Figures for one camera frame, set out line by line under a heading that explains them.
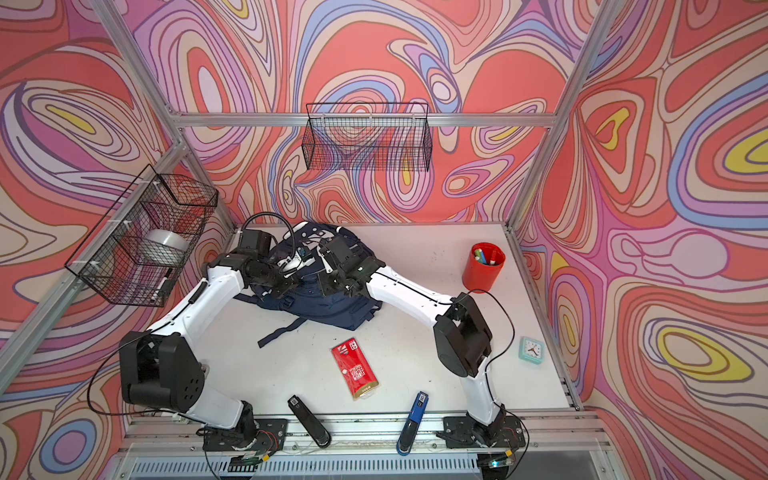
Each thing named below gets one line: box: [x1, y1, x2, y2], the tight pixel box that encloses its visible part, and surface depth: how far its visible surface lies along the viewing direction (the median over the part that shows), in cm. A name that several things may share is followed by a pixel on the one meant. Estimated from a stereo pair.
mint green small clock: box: [518, 336, 545, 365], surface depth 87 cm
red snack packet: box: [330, 337, 381, 401], surface depth 84 cm
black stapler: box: [287, 394, 332, 448], surface depth 76 cm
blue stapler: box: [396, 391, 429, 457], surface depth 75 cm
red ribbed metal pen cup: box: [462, 242, 506, 292], surface depth 98 cm
